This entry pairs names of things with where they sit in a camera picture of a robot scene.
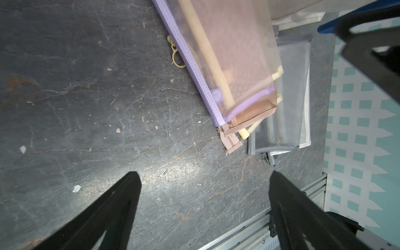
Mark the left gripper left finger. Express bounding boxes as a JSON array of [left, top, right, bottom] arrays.
[[35, 171, 142, 250]]

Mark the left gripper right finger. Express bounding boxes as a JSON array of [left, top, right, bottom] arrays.
[[269, 171, 370, 250]]

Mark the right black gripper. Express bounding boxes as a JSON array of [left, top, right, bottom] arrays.
[[334, 5, 400, 103]]

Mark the pink brown mesh pouch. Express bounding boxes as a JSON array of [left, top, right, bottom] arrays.
[[165, 0, 279, 155]]

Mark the grey pouch under white pouch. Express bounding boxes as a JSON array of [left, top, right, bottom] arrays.
[[261, 151, 290, 167]]

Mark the white grey mesh pouch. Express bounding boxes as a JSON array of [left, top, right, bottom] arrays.
[[247, 34, 312, 155]]

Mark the cream canvas tote bag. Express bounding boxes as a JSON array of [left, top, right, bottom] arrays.
[[267, 0, 400, 35]]

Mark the yellow trimmed clear pouch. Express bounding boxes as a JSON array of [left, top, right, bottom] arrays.
[[239, 65, 284, 140]]

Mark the purple mesh pouch upper left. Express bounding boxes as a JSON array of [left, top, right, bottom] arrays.
[[152, 0, 277, 128]]

